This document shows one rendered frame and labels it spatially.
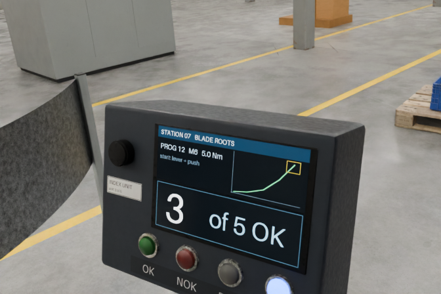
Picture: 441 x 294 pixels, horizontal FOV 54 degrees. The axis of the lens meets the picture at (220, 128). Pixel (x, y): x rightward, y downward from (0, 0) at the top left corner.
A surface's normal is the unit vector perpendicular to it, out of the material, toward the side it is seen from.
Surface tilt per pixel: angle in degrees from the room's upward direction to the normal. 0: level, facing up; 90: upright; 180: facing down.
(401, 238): 0
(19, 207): 90
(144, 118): 75
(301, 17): 90
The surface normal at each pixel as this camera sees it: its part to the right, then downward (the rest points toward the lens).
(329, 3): -0.71, 0.31
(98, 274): -0.07, -0.93
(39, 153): 0.98, 0.00
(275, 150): -0.51, 0.10
